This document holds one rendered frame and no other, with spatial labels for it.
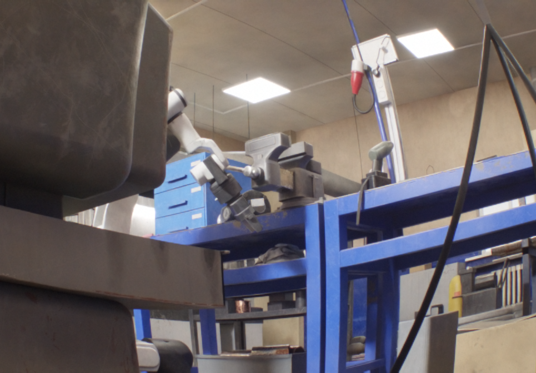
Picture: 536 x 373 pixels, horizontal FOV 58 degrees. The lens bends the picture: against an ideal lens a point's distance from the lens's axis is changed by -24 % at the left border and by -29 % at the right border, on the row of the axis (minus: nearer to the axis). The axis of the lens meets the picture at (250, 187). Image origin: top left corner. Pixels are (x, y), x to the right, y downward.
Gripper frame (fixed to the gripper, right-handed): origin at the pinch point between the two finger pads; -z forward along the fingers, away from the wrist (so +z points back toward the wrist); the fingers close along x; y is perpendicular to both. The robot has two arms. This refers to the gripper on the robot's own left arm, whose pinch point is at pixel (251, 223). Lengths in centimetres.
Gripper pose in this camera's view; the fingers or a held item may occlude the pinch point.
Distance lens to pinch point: 215.5
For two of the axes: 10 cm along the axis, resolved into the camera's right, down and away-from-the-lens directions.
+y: 7.9, -5.9, 1.8
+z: -5.9, -8.0, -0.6
